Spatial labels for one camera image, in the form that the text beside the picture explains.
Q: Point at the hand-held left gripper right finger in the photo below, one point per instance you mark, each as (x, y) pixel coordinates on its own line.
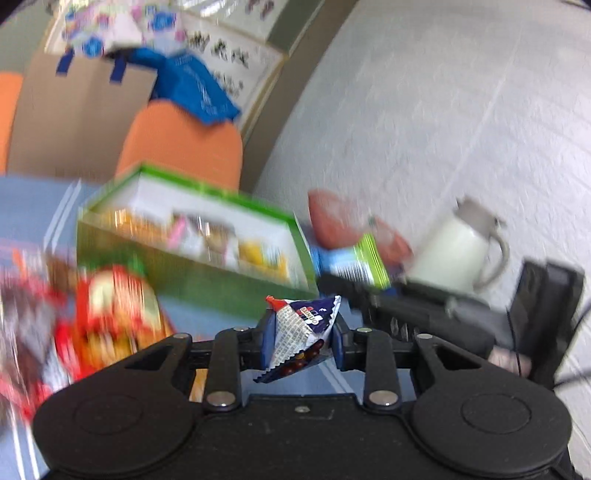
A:
(338, 346)

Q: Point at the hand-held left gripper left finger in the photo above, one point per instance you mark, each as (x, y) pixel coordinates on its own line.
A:
(266, 344)

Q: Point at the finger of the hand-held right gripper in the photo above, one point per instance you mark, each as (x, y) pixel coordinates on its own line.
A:
(344, 286)

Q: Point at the green blue snack packet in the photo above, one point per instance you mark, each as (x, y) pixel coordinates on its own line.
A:
(355, 263)

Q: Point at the blue white chocolate packet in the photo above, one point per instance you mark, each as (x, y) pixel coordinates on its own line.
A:
(300, 337)

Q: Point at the green cardboard box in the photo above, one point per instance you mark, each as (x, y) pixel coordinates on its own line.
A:
(194, 277)

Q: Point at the clear pink-edged snack packet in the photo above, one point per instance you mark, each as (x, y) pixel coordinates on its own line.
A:
(217, 244)

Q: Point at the person's right hand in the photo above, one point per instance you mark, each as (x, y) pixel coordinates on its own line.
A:
(505, 361)

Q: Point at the red plastic bag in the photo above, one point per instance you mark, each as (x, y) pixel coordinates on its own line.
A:
(332, 226)

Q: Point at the white kettle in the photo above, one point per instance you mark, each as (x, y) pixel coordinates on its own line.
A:
(457, 254)

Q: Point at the red yellow snack packet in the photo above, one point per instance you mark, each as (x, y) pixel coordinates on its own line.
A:
(120, 314)

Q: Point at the yellow orange translucent packet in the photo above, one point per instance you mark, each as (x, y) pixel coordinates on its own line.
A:
(138, 224)

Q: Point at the orange chair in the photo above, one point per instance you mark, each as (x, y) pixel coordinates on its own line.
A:
(184, 147)
(9, 120)

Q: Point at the dark red snack packet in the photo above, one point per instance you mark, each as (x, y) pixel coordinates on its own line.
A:
(27, 332)

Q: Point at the blue plastic bag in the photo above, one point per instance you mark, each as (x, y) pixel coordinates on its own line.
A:
(194, 87)

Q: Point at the brown paper bag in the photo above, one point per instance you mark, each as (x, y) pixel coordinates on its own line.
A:
(78, 120)

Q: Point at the floral cloth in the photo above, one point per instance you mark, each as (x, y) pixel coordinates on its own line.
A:
(115, 27)

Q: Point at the calligraphy wall poster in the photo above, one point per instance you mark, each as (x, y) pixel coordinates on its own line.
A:
(240, 55)

